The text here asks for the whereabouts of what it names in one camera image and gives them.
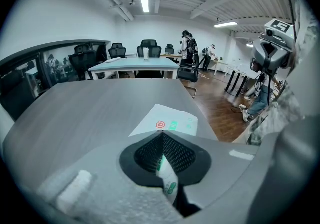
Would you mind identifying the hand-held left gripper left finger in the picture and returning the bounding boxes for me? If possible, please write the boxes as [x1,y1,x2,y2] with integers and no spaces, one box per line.
[37,130,186,224]

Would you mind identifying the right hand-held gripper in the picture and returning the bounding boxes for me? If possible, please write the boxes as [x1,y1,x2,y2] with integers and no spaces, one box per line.
[250,18,296,71]

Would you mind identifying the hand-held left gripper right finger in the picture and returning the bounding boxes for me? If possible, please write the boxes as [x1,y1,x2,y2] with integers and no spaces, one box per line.
[162,130,261,211]

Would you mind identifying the white wet wipes pack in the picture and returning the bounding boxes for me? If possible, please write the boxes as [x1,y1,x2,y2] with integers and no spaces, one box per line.
[128,104,200,206]

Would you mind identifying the black-legged table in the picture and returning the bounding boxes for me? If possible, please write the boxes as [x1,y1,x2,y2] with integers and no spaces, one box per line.
[224,63,260,98]

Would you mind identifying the white-legged wooden desk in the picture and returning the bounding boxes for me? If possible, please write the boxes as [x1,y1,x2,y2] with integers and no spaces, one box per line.
[208,57,229,77]

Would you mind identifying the long ceiling light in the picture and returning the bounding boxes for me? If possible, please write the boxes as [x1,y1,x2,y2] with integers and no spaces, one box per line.
[213,21,238,29]
[139,0,150,14]

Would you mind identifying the person's camouflage jacket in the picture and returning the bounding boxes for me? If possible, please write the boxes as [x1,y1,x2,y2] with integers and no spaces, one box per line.
[246,0,320,147]

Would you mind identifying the black visitor chair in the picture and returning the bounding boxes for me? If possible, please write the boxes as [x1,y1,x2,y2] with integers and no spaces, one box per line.
[176,63,200,98]

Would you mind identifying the white cloth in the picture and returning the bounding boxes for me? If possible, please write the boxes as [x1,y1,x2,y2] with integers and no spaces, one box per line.
[104,56,122,64]

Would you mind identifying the white table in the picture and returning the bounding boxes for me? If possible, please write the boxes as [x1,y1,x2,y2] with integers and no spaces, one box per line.
[88,57,181,81]

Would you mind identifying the glass partition window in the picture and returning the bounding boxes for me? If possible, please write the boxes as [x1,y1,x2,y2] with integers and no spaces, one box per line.
[0,40,111,122]

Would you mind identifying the black cable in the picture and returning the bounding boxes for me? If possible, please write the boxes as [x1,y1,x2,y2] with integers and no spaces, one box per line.
[277,0,299,42]

